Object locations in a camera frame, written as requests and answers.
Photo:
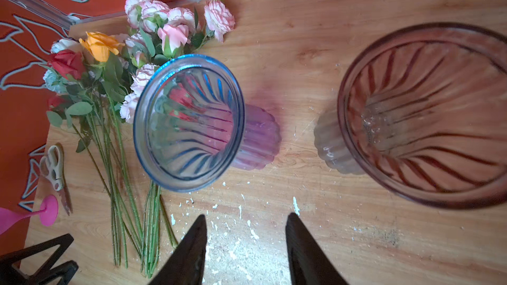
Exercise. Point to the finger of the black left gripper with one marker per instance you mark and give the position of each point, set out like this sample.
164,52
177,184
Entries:
62,243
62,273

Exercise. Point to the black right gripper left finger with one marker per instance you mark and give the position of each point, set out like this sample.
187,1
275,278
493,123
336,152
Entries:
187,264

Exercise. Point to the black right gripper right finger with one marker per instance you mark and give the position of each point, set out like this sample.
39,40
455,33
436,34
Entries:
308,264

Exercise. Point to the purple glass vase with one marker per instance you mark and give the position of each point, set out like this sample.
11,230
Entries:
192,124

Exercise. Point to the orange yellow rose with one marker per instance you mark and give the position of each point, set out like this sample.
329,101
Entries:
114,80

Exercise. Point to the brown glass vase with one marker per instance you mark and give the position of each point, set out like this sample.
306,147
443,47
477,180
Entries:
422,111

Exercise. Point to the pink plastic goblet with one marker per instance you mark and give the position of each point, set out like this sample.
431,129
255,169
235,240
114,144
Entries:
47,214

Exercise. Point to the dark red flower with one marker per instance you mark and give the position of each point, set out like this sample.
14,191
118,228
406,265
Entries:
57,100

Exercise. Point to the large red rose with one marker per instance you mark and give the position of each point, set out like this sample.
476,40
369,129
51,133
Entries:
87,113

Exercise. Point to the pink carnation spray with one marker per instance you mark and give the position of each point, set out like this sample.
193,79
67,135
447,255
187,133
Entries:
144,46

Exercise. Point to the beige handled scissors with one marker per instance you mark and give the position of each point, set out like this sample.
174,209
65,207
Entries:
51,167

